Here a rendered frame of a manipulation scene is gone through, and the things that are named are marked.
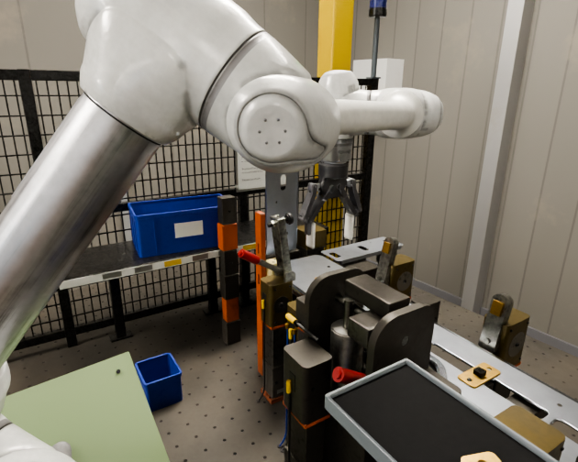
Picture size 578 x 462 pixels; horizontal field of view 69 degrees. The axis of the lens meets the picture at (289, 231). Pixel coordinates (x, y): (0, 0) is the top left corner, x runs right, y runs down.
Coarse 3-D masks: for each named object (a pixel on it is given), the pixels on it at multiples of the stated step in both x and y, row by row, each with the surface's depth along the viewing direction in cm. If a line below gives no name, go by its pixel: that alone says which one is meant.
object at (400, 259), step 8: (400, 256) 123; (400, 264) 118; (408, 264) 120; (392, 272) 118; (400, 272) 119; (408, 272) 121; (392, 280) 118; (400, 280) 120; (408, 280) 122; (400, 288) 120; (408, 288) 123
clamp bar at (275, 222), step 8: (272, 216) 102; (288, 216) 102; (272, 224) 100; (280, 224) 100; (288, 224) 104; (272, 232) 103; (280, 232) 101; (280, 240) 101; (280, 248) 103; (288, 248) 103; (280, 256) 104; (288, 256) 104; (280, 264) 106; (288, 264) 105
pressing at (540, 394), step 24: (312, 264) 128; (336, 264) 129; (432, 336) 91; (456, 336) 91; (432, 360) 83; (480, 360) 84; (504, 360) 84; (456, 384) 77; (504, 384) 77; (528, 384) 77; (504, 408) 71; (552, 408) 71; (576, 408) 71; (576, 456) 62
